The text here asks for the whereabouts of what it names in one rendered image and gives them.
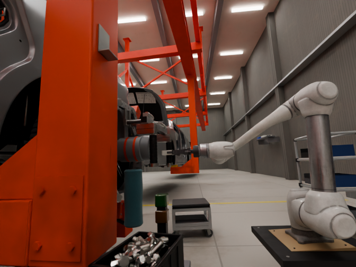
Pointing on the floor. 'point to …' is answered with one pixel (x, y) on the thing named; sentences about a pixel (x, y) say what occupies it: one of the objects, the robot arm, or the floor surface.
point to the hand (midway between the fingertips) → (167, 152)
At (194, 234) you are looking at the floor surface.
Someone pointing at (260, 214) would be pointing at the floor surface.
